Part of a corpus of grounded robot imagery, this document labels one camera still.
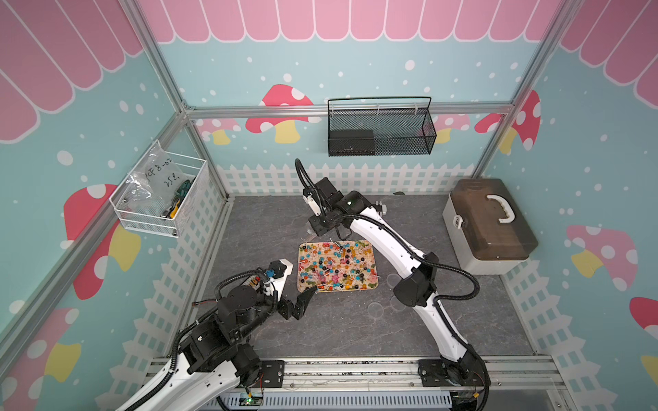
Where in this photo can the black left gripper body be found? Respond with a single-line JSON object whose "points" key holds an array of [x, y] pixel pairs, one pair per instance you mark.
{"points": [[284, 307]]}

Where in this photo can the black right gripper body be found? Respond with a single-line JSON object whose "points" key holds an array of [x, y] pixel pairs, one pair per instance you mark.
{"points": [[320, 223]]}

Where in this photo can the clear plastic jar lid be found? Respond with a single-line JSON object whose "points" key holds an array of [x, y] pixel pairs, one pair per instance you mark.
{"points": [[393, 280]]}

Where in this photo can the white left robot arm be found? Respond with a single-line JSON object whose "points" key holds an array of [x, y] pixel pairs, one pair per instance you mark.
{"points": [[212, 355]]}

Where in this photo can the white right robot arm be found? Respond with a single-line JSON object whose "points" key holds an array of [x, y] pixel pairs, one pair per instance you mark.
{"points": [[417, 271]]}

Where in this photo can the small black connector board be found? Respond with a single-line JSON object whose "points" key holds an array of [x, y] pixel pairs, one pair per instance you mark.
{"points": [[253, 282]]}

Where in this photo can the floral rectangular tray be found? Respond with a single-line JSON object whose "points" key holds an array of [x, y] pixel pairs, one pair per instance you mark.
{"points": [[336, 266]]}

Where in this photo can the black box in mesh basket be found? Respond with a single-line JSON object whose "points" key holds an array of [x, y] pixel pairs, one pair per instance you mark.
{"points": [[351, 142]]}

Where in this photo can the green tool in white basket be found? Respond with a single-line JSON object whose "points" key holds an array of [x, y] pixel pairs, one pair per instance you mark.
{"points": [[177, 200]]}

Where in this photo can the clear plastic zip bag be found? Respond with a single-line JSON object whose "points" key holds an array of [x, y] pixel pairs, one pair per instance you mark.
{"points": [[156, 177]]}

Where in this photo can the brown lidded white storage box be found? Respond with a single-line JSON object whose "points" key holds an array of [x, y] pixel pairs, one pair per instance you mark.
{"points": [[488, 231]]}

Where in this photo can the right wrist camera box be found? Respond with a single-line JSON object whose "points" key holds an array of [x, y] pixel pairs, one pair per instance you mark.
{"points": [[316, 195]]}

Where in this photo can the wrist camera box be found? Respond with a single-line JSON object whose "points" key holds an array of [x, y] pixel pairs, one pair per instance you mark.
{"points": [[276, 276], [316, 195]]}

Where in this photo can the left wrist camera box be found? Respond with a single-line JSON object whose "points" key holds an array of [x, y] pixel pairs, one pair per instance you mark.
{"points": [[276, 276]]}

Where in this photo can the black wire mesh basket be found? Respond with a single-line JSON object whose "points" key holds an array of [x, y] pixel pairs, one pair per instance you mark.
{"points": [[402, 125]]}

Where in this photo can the white wire wall basket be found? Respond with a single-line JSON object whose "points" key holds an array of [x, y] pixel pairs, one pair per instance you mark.
{"points": [[146, 219]]}

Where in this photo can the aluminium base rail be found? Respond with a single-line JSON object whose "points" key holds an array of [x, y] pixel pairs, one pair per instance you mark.
{"points": [[384, 383]]}

